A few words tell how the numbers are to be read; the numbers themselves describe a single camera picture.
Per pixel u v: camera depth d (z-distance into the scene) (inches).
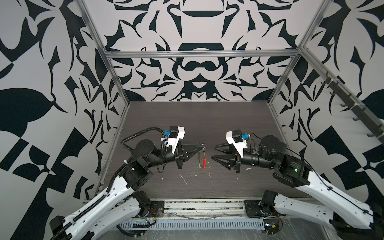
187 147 20.6
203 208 29.9
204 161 21.6
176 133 18.7
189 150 20.4
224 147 21.4
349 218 16.1
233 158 18.9
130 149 17.8
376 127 19.8
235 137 17.9
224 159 19.7
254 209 29.1
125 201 23.7
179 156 19.2
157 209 29.1
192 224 28.1
